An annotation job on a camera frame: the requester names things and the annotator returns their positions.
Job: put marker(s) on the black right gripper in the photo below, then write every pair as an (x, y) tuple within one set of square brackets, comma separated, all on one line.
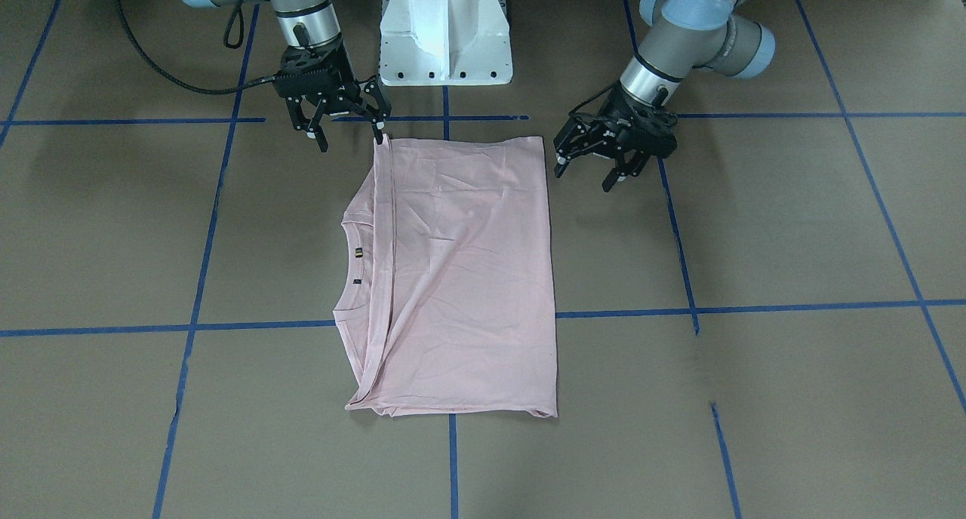
[(345, 71)]

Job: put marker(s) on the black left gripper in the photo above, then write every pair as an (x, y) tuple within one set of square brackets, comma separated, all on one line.
[(608, 121)]

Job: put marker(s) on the pink snoopy t-shirt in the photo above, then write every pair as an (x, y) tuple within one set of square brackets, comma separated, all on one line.
[(449, 304)]

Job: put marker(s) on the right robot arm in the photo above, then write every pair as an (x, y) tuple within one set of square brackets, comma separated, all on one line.
[(303, 23)]

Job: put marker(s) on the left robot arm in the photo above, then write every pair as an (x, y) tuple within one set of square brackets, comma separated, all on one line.
[(693, 35)]

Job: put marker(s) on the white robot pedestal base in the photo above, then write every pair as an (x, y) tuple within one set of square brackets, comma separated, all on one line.
[(445, 43)]

